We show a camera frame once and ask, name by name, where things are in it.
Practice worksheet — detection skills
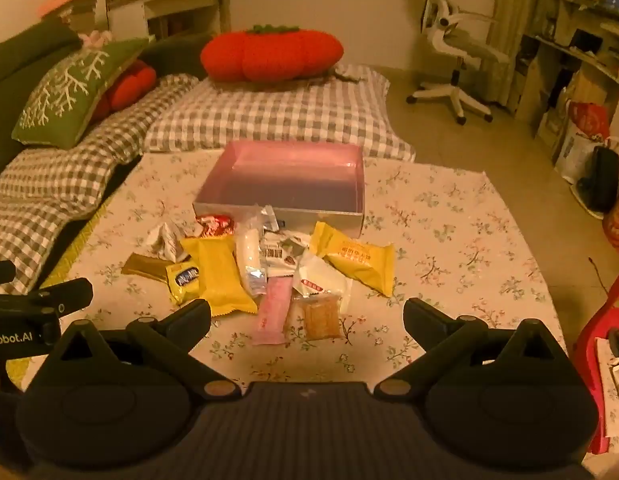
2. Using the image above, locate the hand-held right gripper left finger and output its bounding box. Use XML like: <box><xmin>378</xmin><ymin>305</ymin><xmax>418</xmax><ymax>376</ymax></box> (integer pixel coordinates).
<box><xmin>52</xmin><ymin>298</ymin><xmax>241</xmax><ymax>402</ymax></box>

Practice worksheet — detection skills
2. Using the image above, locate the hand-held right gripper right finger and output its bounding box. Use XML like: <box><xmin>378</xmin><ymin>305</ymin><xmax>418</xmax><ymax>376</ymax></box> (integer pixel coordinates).
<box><xmin>373</xmin><ymin>298</ymin><xmax>565</xmax><ymax>401</ymax></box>

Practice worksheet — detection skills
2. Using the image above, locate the small yellow packet dark label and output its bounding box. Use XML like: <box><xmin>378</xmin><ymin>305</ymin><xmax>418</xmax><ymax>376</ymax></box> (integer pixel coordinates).
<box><xmin>166</xmin><ymin>259</ymin><xmax>206</xmax><ymax>306</ymax></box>

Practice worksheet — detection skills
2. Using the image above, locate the large yellow snack packet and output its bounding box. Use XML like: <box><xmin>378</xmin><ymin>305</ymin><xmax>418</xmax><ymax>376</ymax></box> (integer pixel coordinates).
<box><xmin>181</xmin><ymin>236</ymin><xmax>259</xmax><ymax>317</ymax></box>

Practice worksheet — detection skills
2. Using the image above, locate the gold bar wrapper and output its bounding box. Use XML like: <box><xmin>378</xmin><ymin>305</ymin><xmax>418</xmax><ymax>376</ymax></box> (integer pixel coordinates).
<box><xmin>121</xmin><ymin>253</ymin><xmax>176</xmax><ymax>282</ymax></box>

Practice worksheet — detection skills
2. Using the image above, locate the long white roll packet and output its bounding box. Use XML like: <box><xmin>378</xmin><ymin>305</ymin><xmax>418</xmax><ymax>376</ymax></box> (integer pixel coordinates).
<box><xmin>234</xmin><ymin>224</ymin><xmax>268</xmax><ymax>297</ymax></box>

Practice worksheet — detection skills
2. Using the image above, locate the pink snack packet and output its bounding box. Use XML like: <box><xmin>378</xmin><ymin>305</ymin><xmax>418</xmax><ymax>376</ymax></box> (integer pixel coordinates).
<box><xmin>253</xmin><ymin>277</ymin><xmax>294</xmax><ymax>347</ymax></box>

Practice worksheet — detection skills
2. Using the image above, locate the white snack wrapper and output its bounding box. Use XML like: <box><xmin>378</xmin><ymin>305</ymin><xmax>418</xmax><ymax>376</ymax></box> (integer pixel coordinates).
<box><xmin>146</xmin><ymin>221</ymin><xmax>184</xmax><ymax>262</ymax></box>

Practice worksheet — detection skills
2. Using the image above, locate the yellow snack packet orange print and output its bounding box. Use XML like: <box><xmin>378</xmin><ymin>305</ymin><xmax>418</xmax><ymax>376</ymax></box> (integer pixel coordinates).
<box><xmin>309</xmin><ymin>221</ymin><xmax>396</xmax><ymax>297</ymax></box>

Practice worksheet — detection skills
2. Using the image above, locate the red and white candy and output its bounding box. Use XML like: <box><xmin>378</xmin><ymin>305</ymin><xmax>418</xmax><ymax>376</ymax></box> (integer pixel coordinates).
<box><xmin>194</xmin><ymin>213</ymin><xmax>236</xmax><ymax>239</ymax></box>

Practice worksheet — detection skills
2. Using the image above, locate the brown cracker clear packet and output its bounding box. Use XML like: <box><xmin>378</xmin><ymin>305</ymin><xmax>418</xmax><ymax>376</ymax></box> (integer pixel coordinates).
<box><xmin>294</xmin><ymin>294</ymin><xmax>341</xmax><ymax>342</ymax></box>

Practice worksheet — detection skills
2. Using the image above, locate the black and white snack packet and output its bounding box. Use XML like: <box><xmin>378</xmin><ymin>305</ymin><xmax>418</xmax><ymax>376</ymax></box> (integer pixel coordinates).
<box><xmin>262</xmin><ymin>232</ymin><xmax>311</xmax><ymax>279</ymax></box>

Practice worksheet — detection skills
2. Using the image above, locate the white packet red label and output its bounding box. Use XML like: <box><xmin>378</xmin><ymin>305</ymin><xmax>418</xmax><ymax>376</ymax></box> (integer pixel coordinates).
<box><xmin>292</xmin><ymin>254</ymin><xmax>353</xmax><ymax>308</ymax></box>

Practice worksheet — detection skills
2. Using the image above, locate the silver clear snack packet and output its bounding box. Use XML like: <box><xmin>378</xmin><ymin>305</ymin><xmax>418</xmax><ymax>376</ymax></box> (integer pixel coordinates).
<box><xmin>246</xmin><ymin>204</ymin><xmax>279</xmax><ymax>235</ymax></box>

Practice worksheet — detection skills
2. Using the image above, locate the pink cardboard box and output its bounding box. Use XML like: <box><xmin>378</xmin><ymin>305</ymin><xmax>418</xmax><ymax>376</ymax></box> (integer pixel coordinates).
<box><xmin>192</xmin><ymin>140</ymin><xmax>365</xmax><ymax>239</ymax></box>

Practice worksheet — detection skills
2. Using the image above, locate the floral tablecloth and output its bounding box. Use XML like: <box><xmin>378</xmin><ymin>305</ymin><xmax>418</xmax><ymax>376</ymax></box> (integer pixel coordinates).
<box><xmin>40</xmin><ymin>149</ymin><xmax>573</xmax><ymax>397</ymax></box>

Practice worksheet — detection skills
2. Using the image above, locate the grey checked sofa cover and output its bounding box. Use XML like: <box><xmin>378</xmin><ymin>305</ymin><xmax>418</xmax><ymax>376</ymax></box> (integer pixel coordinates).
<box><xmin>0</xmin><ymin>74</ymin><xmax>200</xmax><ymax>297</ymax></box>

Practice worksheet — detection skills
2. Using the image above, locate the red plastic stool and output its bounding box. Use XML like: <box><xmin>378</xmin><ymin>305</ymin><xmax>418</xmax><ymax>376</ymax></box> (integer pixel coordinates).
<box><xmin>568</xmin><ymin>260</ymin><xmax>619</xmax><ymax>457</ymax></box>

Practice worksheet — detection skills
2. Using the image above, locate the green embroidered cushion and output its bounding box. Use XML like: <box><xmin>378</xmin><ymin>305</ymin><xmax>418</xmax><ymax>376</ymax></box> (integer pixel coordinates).
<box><xmin>11</xmin><ymin>37</ymin><xmax>151</xmax><ymax>151</ymax></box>

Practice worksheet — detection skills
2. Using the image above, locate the small red cushion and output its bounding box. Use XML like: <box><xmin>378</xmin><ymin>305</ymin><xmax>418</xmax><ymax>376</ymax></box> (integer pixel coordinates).
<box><xmin>91</xmin><ymin>59</ymin><xmax>158</xmax><ymax>122</ymax></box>

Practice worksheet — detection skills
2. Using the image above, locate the checkered bed pillow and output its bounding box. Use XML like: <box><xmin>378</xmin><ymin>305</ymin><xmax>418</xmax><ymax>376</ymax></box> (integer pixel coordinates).
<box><xmin>142</xmin><ymin>63</ymin><xmax>417</xmax><ymax>162</ymax></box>

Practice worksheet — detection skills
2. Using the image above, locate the red round ornament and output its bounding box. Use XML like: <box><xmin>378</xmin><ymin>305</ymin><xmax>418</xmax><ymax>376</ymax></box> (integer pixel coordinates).
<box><xmin>602</xmin><ymin>194</ymin><xmax>619</xmax><ymax>257</ymax></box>

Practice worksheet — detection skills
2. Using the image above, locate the dark green sofa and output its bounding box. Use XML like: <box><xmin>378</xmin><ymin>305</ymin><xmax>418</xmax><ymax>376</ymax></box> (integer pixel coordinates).
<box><xmin>0</xmin><ymin>17</ymin><xmax>226</xmax><ymax>193</ymax></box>

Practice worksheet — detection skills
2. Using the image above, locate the black bag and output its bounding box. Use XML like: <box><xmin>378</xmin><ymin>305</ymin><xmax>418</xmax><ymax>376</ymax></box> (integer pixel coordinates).
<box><xmin>573</xmin><ymin>144</ymin><xmax>619</xmax><ymax>214</ymax></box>

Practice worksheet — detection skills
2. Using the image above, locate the white bag red print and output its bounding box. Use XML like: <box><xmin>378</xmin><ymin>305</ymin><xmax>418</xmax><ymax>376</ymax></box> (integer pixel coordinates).
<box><xmin>553</xmin><ymin>100</ymin><xmax>613</xmax><ymax>187</ymax></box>

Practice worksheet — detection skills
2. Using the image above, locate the pink plush toy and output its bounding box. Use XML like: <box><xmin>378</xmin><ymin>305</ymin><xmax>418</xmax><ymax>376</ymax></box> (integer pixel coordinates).
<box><xmin>78</xmin><ymin>29</ymin><xmax>114</xmax><ymax>49</ymax></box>

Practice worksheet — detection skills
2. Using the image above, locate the orange pumpkin cushion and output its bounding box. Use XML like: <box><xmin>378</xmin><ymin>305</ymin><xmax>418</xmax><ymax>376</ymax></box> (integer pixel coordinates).
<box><xmin>200</xmin><ymin>23</ymin><xmax>345</xmax><ymax>84</ymax></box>

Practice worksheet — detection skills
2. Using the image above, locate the white office chair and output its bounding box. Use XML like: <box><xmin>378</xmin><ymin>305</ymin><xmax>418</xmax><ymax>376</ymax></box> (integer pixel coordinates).
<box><xmin>406</xmin><ymin>0</ymin><xmax>511</xmax><ymax>126</ymax></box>

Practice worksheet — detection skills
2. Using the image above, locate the stack of books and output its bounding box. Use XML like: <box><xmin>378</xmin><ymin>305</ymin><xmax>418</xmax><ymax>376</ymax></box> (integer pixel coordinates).
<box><xmin>37</xmin><ymin>0</ymin><xmax>109</xmax><ymax>34</ymax></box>

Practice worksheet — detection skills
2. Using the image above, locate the wooden desk shelf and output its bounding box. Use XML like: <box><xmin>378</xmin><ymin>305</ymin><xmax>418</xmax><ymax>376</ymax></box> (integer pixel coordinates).
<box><xmin>508</xmin><ymin>0</ymin><xmax>619</xmax><ymax>143</ymax></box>

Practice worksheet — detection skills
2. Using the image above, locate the white bookshelf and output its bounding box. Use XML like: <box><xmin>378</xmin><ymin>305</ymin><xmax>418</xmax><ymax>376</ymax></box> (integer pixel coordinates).
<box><xmin>104</xmin><ymin>0</ymin><xmax>231</xmax><ymax>42</ymax></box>

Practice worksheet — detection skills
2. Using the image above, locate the beige curtain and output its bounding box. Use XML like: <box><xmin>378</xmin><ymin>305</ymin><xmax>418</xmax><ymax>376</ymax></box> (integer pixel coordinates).
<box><xmin>486</xmin><ymin>0</ymin><xmax>557</xmax><ymax>107</ymax></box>

